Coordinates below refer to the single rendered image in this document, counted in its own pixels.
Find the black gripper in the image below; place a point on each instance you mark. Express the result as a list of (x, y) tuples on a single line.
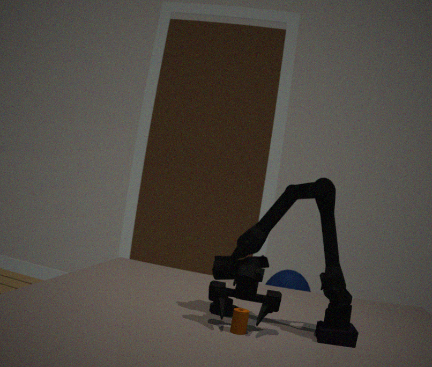
[(270, 302)]

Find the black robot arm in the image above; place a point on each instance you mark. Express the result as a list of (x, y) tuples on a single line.
[(250, 269)]

